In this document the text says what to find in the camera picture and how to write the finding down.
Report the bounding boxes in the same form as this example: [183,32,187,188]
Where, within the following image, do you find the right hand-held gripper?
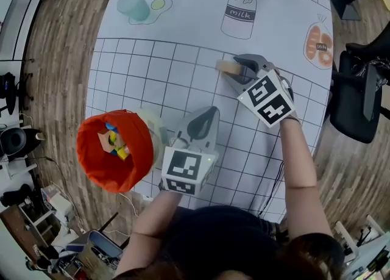
[224,54,297,129]

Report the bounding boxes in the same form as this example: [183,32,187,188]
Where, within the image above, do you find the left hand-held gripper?
[160,106,221,196]

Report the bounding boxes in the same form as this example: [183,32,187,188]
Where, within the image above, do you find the long wooden block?
[215,59,242,76]

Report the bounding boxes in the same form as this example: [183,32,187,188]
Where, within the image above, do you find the colourful toy blocks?
[97,122,130,162]

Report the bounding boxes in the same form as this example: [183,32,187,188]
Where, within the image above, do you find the orange fabric storage basket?
[76,108,169,194]

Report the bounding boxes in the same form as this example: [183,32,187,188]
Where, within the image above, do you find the person's left forearm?
[115,192,184,277]

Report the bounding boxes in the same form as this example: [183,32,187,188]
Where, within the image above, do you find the person's right forearm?
[278,117,333,240]

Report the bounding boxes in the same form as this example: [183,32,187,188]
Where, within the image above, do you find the white grid table mat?
[86,0,335,225]

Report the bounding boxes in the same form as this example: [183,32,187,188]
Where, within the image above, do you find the black mesh office chair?
[328,21,390,145]

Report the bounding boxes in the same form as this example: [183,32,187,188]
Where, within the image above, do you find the person's torso in black clothing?
[112,205,346,280]

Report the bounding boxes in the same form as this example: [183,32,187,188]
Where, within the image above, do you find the white box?
[48,191,74,216]

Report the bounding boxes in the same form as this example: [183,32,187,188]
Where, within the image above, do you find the black round device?
[0,127,30,160]

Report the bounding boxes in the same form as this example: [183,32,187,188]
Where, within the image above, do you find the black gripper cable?
[258,162,286,219]

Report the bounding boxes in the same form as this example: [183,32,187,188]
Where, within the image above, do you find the white floor cable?
[118,191,147,216]

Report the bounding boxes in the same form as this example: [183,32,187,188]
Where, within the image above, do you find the black table pedestal base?
[327,0,376,23]

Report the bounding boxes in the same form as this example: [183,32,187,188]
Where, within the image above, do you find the white metal frame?
[334,214,390,280]

